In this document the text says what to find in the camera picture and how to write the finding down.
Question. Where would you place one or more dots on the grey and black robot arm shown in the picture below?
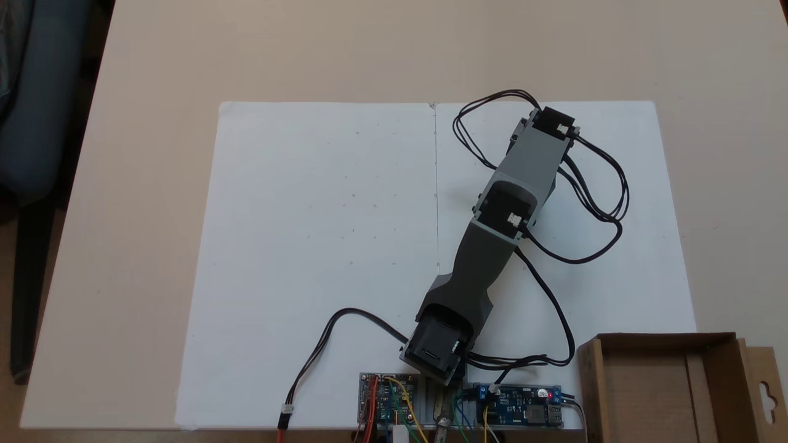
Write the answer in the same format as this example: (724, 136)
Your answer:
(486, 258)

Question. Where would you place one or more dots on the metal clamp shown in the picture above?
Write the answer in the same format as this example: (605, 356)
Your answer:
(442, 421)

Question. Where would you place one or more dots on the white plug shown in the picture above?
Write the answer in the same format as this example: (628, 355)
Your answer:
(400, 434)

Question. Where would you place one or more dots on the blue circuit board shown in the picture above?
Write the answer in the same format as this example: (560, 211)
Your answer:
(523, 409)

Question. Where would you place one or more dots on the brown cardboard box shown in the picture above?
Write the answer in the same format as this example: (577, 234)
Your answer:
(677, 394)

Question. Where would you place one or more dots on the dark blue chair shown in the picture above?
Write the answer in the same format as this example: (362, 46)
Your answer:
(37, 92)

